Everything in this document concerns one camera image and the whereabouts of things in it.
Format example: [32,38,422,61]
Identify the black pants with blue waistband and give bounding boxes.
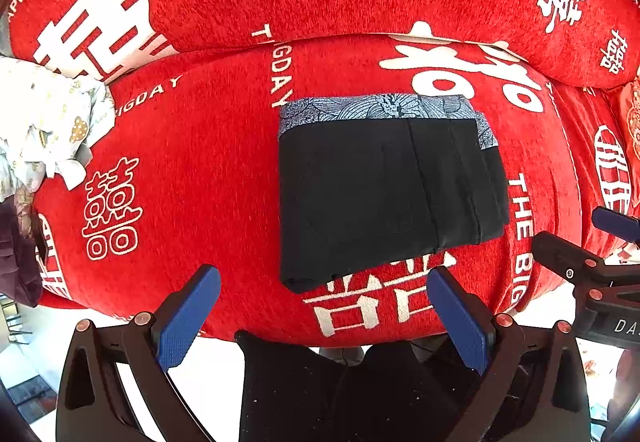
[277,93,511,293]

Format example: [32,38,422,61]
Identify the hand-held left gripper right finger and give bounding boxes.
[427,266,593,442]

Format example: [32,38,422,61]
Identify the red patterned pillow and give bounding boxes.
[619,76,640,157]

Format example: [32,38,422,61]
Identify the white floral cloth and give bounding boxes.
[0,56,116,203]

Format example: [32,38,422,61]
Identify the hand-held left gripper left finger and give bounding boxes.
[55,264,241,442]

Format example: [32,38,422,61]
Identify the red printed sofa seat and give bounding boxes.
[32,34,640,348]

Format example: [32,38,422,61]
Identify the dark purple cloth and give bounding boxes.
[0,199,43,307]

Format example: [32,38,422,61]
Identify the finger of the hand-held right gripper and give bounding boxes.
[591,207,640,243]
[531,232,640,296]

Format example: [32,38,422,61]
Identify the person's black trouser legs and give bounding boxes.
[235,329,483,442]

